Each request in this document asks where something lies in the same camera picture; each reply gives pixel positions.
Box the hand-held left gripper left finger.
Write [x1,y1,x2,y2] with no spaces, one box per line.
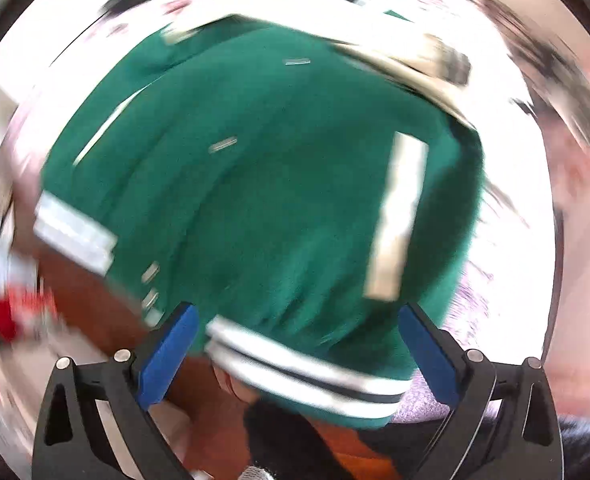
[32,302,201,480]

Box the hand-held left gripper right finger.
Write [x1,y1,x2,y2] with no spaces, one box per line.
[399,302,564,480]

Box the green jacket with white stripes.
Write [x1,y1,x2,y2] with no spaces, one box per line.
[34,16,487,432]

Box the brown wooden board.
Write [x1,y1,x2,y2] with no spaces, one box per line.
[35,245,258,480]

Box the rose print plush blanket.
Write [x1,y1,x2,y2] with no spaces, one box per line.
[0,0,562,426]

